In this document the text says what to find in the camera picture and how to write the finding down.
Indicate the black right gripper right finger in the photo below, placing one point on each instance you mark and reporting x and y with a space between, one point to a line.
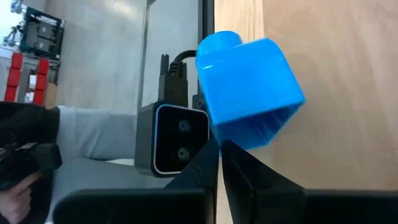
255 189

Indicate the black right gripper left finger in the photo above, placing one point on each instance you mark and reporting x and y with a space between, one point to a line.
199 180

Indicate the light blue toy block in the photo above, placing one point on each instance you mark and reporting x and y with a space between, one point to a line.
248 93

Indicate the person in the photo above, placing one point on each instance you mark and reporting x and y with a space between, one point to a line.
93 133

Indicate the person's hand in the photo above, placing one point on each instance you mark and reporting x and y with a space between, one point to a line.
15 199

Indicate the orange grey parts bin rack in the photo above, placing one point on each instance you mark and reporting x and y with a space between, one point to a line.
15 77

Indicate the black depth camera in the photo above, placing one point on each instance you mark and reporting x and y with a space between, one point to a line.
174 140

